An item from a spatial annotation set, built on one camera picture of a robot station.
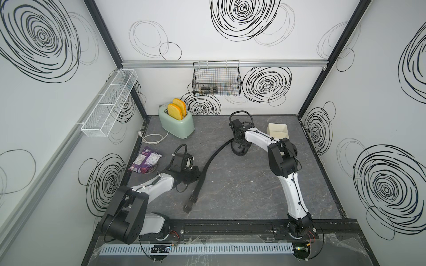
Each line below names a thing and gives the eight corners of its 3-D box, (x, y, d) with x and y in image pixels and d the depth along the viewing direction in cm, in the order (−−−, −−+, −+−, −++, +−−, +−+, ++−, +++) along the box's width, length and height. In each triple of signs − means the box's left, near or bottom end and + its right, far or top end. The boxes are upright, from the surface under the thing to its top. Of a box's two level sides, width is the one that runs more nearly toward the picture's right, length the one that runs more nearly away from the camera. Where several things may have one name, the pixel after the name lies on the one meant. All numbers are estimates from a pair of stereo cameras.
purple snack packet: (134, 173, 94) (127, 165, 87) (150, 155, 102) (145, 146, 95) (149, 181, 91) (143, 174, 83) (164, 162, 99) (160, 153, 91)
